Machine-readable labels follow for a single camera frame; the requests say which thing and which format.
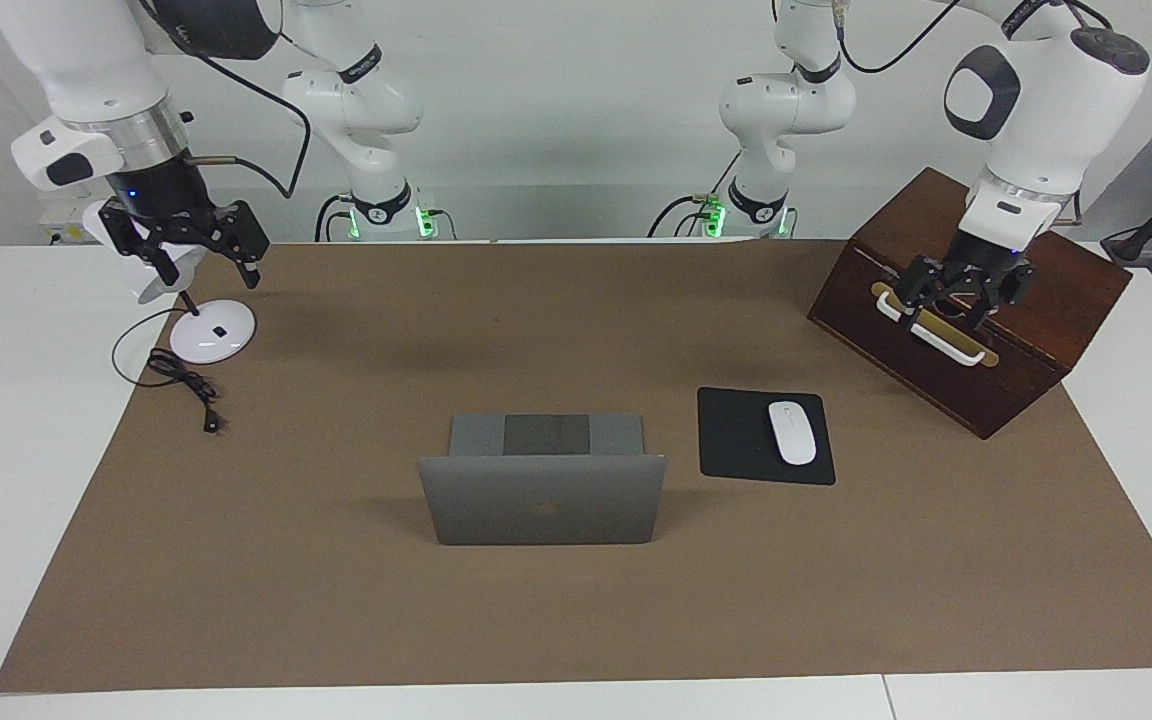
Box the silver laptop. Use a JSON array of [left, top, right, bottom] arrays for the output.
[[418, 412, 668, 546]]

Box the white desk lamp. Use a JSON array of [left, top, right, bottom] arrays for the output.
[[83, 200, 257, 365]]

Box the dark brown wooden box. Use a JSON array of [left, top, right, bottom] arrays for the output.
[[807, 167, 1134, 441]]

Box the white computer mouse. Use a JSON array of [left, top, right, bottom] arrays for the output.
[[768, 401, 818, 467]]

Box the black mouse pad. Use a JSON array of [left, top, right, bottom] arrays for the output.
[[697, 387, 837, 486]]

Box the brown table mat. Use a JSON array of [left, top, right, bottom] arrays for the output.
[[0, 238, 1152, 693]]

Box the brass handle plate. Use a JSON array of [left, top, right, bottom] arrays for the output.
[[871, 282, 1000, 369]]

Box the white box handle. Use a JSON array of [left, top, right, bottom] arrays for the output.
[[876, 290, 987, 367]]

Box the black arm base cable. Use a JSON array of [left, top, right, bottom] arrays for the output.
[[314, 193, 357, 242], [648, 150, 743, 239]]

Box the black lamp power cable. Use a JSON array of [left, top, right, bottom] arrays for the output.
[[112, 306, 223, 434]]

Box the white wall socket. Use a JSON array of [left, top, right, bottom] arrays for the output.
[[39, 198, 87, 246]]

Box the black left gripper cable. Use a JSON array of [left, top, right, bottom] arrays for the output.
[[836, 0, 1117, 77]]

